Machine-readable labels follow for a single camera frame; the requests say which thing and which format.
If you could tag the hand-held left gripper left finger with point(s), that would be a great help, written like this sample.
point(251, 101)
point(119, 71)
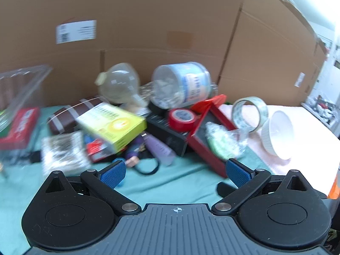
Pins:
point(114, 174)

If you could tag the silver foil packet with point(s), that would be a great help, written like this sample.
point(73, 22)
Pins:
point(63, 151)

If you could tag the purple toy figure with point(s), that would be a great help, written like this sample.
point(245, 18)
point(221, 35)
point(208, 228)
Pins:
point(132, 151)

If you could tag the teal cloth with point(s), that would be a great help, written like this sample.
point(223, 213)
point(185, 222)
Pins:
point(172, 180)

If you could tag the red tape roll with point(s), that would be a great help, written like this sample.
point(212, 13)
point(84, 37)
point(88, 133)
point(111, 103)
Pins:
point(182, 119)

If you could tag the open red box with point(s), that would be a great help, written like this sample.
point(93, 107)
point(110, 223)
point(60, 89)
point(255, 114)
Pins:
point(202, 148)

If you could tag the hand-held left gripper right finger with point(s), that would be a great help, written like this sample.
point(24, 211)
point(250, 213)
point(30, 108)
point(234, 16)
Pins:
point(237, 174)

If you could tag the black box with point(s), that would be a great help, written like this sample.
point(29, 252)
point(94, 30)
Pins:
point(164, 135)

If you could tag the clear tape roll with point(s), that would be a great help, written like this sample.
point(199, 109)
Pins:
point(237, 114)

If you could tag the large brown cardboard box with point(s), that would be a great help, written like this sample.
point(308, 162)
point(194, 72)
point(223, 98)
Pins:
point(132, 18)

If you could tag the brown striped pouch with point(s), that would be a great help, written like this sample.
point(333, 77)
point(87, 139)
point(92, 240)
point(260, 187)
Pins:
point(66, 117)

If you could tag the yellow-green cardboard box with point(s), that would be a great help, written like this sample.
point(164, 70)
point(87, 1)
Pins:
point(117, 127)

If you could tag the white ribbed bowl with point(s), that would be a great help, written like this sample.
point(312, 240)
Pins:
point(279, 135)

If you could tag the pink cloth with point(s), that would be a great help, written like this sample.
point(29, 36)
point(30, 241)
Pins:
point(300, 127)

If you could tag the playing card box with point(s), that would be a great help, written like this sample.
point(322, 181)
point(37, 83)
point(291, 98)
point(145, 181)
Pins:
point(97, 148)

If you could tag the clear plastic container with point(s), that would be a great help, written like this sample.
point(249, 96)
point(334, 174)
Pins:
point(24, 85)

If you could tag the red and green box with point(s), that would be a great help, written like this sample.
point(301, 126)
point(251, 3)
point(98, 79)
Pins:
point(21, 127)

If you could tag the lilac tube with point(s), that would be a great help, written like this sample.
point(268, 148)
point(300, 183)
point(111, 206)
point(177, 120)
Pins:
point(159, 147)

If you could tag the small black device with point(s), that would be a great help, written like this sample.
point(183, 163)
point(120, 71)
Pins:
point(34, 156)

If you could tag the crumpled green plastic wrap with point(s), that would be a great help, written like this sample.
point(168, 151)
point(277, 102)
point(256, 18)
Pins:
point(223, 140)

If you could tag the clear jar with blue label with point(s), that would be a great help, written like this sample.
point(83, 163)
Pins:
point(186, 82)

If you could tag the white shipping label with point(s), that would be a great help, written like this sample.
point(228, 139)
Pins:
point(76, 32)

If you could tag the clear glass light bulb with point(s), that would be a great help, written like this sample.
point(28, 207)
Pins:
point(119, 82)

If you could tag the orange object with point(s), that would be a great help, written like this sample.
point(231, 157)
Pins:
point(335, 188)

